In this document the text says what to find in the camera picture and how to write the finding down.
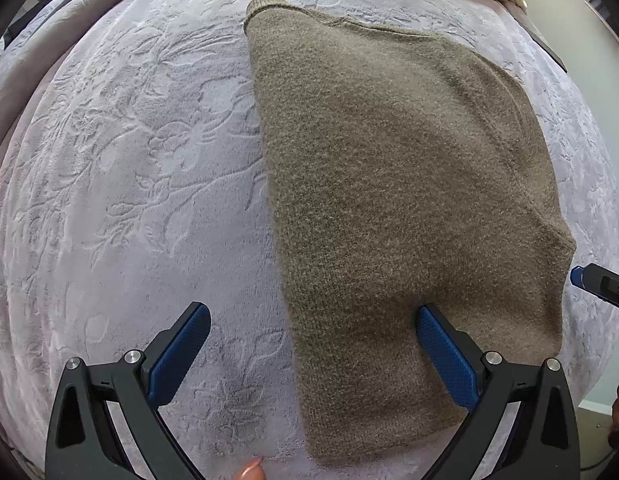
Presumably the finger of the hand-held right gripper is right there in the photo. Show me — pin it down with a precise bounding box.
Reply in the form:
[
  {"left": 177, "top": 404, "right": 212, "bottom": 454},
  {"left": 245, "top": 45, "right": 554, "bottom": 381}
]
[{"left": 570, "top": 263, "right": 619, "bottom": 316}]

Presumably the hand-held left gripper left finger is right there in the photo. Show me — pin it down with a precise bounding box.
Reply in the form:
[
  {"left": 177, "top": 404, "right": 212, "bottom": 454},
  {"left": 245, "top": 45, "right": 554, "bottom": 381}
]
[{"left": 44, "top": 302, "right": 212, "bottom": 480}]

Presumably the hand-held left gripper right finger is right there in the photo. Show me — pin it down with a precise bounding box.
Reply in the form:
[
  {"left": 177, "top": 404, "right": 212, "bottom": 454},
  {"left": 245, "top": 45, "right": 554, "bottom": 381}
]
[{"left": 415, "top": 303, "right": 581, "bottom": 480}]

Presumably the taupe knit sweater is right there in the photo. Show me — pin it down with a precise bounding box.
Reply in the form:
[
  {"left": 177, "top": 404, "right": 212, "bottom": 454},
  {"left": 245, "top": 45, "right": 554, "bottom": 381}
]
[{"left": 244, "top": 0, "right": 577, "bottom": 466}]

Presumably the person's left hand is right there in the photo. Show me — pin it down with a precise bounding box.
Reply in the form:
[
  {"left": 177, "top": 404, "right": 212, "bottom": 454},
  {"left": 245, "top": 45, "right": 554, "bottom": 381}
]
[{"left": 232, "top": 456, "right": 268, "bottom": 480}]

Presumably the lavender embossed bed blanket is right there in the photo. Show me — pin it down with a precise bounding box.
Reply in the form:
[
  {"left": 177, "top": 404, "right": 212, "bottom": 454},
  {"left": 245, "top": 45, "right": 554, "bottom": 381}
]
[{"left": 0, "top": 0, "right": 619, "bottom": 480}]

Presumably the grey comforter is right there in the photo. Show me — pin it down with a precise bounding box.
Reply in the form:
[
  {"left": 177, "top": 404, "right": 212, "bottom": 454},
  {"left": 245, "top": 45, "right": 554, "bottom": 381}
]
[{"left": 0, "top": 0, "right": 175, "bottom": 171}]

